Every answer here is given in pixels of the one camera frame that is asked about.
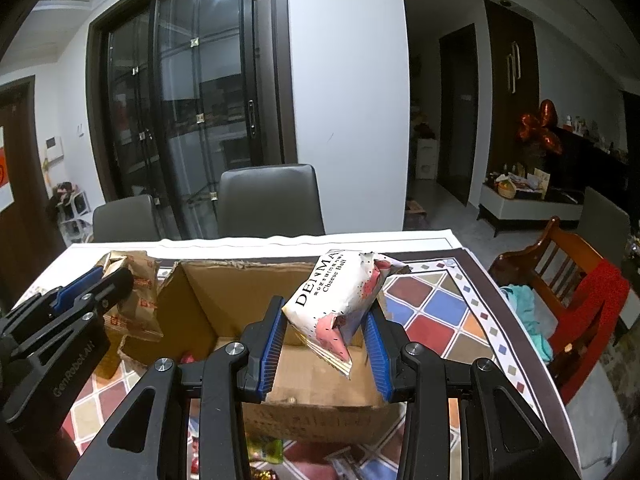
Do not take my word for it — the grey dining chair centre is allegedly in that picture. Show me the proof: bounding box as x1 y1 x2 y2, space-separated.
217 164 326 238

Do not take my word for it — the silver blue stick packet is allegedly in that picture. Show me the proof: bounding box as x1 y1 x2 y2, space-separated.
326 448 364 480

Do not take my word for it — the colourful diamond table mat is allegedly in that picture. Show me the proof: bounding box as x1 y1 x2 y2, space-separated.
60 249 584 480

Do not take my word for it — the white low tv cabinet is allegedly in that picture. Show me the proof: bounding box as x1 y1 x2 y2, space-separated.
476 185 582 236

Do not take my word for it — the white Denmark cheese packet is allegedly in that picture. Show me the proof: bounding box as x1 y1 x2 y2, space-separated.
282 249 410 377

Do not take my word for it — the grey dining chair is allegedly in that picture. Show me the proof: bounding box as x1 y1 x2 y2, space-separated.
217 164 326 238
92 194 162 243

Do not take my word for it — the grey dining chair left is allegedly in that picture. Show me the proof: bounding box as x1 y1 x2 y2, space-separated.
92 194 162 243

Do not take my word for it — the brown cardboard box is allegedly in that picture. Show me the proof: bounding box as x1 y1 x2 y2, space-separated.
117 259 407 444

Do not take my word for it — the teal cloth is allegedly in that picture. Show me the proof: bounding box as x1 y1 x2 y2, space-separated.
500 284 553 364

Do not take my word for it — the glass sliding door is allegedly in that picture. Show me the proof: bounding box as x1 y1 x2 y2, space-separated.
86 0 286 240

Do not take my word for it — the red garment on chair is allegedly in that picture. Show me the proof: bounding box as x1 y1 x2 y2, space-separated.
549 259 630 404

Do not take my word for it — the pink snack packet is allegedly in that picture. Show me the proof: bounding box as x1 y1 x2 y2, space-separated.
180 352 196 364

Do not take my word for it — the wooden chair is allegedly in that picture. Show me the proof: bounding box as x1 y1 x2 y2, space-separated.
489 217 605 383

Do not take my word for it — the red fu door poster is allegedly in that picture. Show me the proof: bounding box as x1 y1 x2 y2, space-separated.
0 127 14 211

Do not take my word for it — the red foil balloon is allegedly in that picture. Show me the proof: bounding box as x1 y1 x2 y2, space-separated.
518 99 562 155

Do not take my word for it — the green snack packet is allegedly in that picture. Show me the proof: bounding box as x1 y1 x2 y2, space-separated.
246 436 283 465

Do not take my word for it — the brown triangular snack packet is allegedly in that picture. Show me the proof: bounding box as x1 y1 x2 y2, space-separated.
96 252 163 379

